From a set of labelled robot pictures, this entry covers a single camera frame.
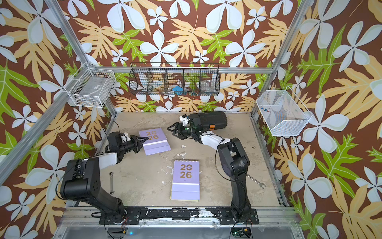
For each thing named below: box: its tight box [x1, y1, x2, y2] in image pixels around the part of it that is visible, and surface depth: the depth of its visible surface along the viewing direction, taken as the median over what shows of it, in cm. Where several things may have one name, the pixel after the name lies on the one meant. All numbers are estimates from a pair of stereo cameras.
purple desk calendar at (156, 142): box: [138, 127, 172, 156], surface depth 90 cm
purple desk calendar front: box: [170, 159, 201, 202], surface depth 82 cm
